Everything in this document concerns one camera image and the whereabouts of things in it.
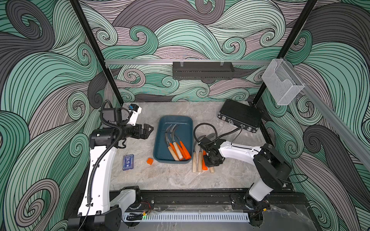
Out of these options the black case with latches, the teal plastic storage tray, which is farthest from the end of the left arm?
the black case with latches

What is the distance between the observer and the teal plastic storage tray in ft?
2.89

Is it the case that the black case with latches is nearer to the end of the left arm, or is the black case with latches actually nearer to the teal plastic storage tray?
the teal plastic storage tray

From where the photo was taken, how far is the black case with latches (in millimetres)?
1021

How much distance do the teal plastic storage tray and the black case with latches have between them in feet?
0.90
